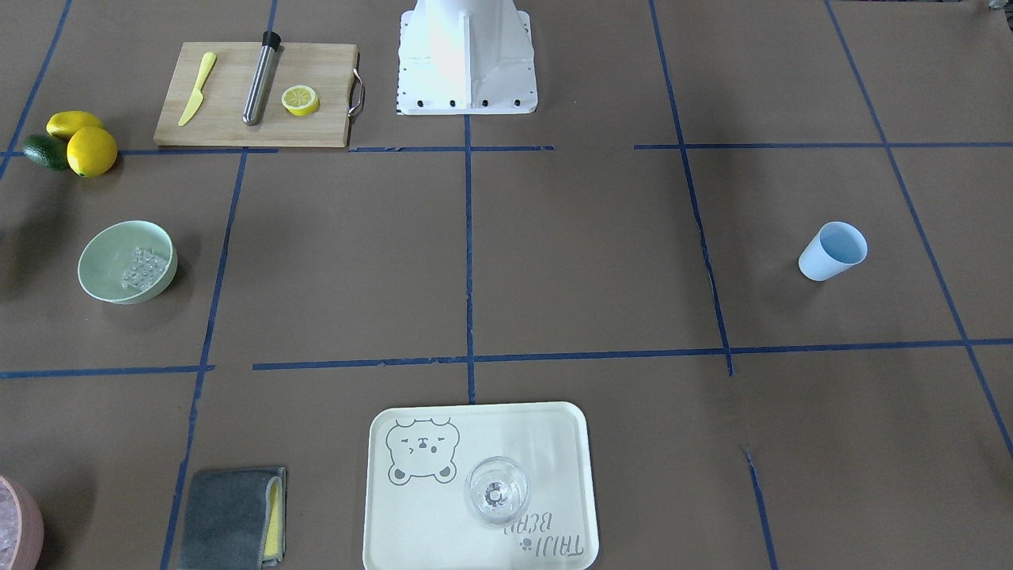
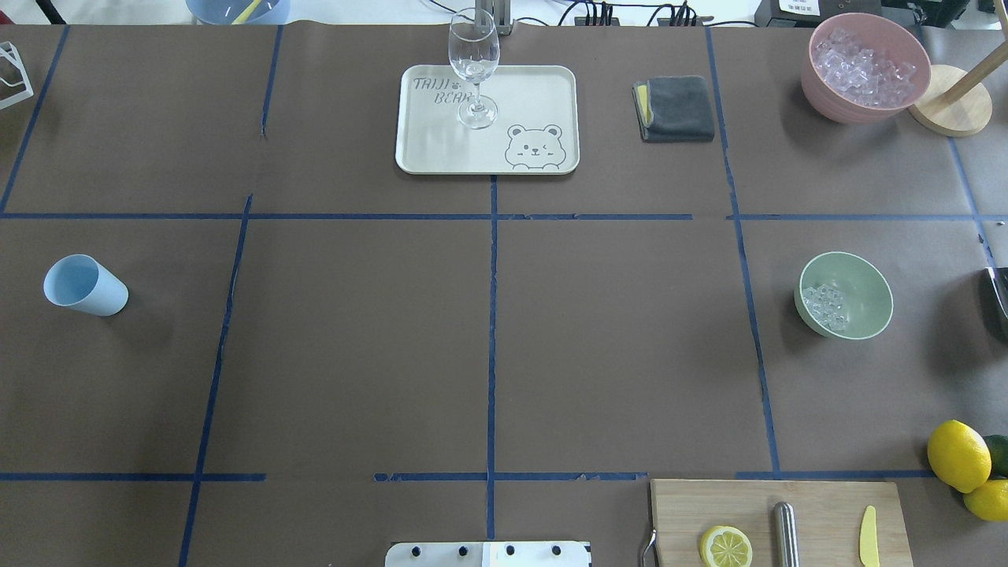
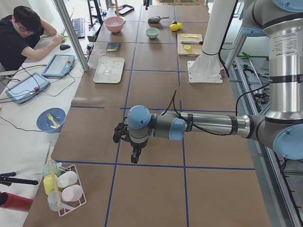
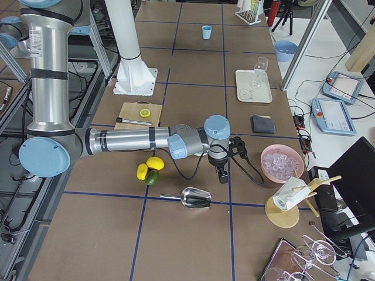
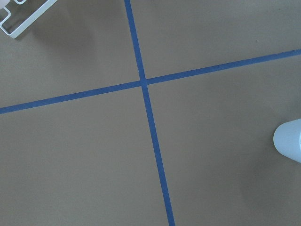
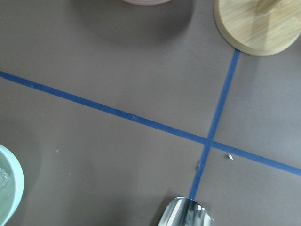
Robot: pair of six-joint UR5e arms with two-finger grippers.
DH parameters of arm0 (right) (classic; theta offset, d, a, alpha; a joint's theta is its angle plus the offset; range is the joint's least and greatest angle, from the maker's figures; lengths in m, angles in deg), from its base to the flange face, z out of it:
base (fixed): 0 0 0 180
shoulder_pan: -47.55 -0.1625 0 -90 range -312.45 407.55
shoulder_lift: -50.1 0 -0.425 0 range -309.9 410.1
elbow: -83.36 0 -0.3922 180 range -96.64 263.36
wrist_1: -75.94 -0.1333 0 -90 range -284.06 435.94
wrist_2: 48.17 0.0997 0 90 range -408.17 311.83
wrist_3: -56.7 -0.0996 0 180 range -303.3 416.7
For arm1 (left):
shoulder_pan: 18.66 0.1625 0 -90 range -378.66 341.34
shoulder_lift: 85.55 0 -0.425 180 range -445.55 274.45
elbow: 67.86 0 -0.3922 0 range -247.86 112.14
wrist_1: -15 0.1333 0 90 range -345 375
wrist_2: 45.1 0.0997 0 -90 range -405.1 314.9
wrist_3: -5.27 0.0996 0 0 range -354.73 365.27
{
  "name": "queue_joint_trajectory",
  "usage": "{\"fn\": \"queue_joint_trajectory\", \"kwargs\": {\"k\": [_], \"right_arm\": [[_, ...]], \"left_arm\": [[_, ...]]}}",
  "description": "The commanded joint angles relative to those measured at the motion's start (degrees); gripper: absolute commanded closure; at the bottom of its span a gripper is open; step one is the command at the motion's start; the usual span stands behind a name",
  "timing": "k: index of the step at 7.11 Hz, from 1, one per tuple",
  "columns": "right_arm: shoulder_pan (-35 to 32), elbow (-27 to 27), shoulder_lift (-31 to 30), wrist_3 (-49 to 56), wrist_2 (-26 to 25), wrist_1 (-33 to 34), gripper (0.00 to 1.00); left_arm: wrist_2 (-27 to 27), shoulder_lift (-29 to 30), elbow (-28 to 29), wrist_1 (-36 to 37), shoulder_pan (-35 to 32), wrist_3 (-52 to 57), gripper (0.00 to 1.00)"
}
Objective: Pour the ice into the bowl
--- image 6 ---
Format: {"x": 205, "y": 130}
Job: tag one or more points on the mint green bowl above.
{"x": 11, "y": 194}

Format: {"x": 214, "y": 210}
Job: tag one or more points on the metal ice scoop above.
{"x": 182, "y": 211}

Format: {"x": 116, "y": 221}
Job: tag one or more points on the pink bowl with ice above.
{"x": 146, "y": 2}

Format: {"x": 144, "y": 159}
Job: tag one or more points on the clear ice cubes pile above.
{"x": 4, "y": 178}

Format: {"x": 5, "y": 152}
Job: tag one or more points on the wooden stand round base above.
{"x": 259, "y": 27}

